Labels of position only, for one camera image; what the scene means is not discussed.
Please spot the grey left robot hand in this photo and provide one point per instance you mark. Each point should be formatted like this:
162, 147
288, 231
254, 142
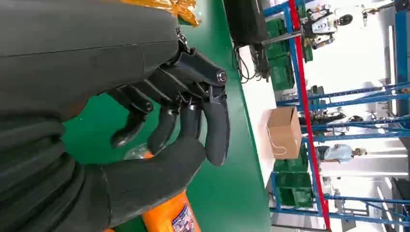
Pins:
80, 48

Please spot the orange drink bottle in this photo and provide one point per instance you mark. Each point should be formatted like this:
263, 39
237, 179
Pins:
166, 217

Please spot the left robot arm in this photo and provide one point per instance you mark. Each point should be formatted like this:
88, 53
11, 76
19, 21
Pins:
32, 176

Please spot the yellow plastic bag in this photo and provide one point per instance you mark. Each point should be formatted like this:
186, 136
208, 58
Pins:
185, 12

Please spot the black bag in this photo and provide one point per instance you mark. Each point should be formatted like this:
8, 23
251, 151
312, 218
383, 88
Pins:
246, 19

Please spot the black charger device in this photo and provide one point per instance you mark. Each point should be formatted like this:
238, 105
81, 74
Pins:
262, 60

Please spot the white table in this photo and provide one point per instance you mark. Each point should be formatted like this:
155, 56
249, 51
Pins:
259, 96

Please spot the green plastic crate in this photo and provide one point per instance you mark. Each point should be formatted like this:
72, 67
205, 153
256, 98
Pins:
282, 73
293, 189

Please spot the green table mat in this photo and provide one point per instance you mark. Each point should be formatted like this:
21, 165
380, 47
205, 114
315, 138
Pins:
224, 192

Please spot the cardboard box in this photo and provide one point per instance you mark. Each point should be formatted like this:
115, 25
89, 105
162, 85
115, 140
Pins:
285, 134

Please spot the red metal bar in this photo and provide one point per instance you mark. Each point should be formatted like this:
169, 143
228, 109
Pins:
304, 96

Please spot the white humanoid robot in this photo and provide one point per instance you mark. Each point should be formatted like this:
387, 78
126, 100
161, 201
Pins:
323, 25

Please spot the person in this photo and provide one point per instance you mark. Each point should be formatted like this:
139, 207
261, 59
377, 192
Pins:
339, 153

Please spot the blue shelving frame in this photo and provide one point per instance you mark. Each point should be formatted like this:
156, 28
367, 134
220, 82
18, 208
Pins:
402, 48

